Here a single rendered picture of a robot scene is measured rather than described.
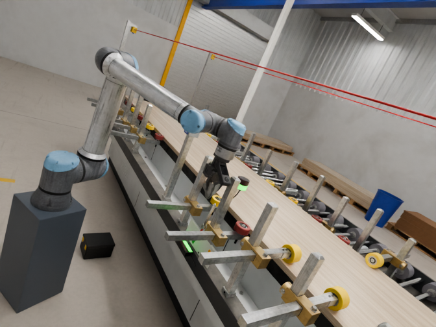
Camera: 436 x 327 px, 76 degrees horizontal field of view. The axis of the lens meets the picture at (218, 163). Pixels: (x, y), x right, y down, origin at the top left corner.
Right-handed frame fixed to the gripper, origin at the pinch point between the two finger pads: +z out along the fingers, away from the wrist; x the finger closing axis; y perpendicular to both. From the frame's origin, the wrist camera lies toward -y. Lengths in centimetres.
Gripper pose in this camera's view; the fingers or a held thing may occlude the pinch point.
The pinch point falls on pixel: (208, 197)
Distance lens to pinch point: 129.4
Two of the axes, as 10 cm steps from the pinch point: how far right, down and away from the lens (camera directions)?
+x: -7.8, -1.5, -6.1
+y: -4.9, -4.4, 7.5
